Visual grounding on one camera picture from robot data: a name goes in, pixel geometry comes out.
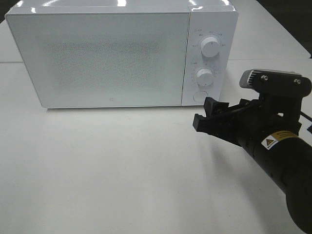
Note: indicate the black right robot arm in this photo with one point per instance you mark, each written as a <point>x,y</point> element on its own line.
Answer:
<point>287,160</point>

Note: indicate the white microwave knob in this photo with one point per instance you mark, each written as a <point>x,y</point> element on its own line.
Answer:
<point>210,46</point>
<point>204,77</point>

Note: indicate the white microwave door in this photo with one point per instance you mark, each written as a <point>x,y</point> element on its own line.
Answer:
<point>103,60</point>

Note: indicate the round door release button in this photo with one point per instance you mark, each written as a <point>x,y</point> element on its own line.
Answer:
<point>200,96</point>

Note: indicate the white microwave oven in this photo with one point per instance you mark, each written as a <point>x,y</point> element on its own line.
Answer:
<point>206,18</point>

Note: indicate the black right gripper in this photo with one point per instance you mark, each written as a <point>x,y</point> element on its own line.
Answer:
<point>250,121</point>

